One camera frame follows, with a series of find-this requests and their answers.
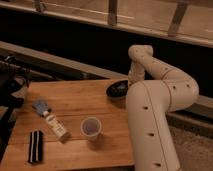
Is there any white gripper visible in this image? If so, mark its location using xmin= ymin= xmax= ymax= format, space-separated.
xmin=128 ymin=66 xmax=145 ymax=85

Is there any black ceramic bowl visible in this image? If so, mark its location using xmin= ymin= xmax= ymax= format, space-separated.
xmin=106 ymin=80 xmax=128 ymax=98

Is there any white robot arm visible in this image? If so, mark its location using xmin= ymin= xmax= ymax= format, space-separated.
xmin=126 ymin=45 xmax=199 ymax=171

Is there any clear plastic cup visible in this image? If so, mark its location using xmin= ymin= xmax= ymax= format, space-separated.
xmin=81 ymin=117 xmax=102 ymax=141

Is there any white tube with blue cap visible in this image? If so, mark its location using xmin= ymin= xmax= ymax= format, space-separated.
xmin=32 ymin=100 xmax=70 ymax=143

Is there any black white striped cloth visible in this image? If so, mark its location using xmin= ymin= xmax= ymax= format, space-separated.
xmin=28 ymin=130 xmax=43 ymax=164

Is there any black equipment at left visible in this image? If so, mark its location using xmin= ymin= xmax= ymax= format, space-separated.
xmin=0 ymin=55 xmax=29 ymax=161

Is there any wooden shelf rail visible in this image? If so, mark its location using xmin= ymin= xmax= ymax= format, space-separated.
xmin=0 ymin=0 xmax=213 ymax=48

